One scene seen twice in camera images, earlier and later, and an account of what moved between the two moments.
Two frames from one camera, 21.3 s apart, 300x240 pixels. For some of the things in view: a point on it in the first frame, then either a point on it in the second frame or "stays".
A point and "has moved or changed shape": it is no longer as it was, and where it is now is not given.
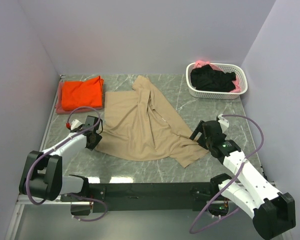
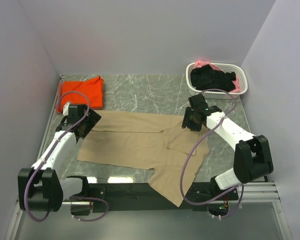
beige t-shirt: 138,124 has moved or changed shape
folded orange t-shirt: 84,94 stays
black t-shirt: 206,78 stays
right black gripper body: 208,143 -> 189,121
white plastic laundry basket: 241,77 stays
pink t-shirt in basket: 201,63 stays
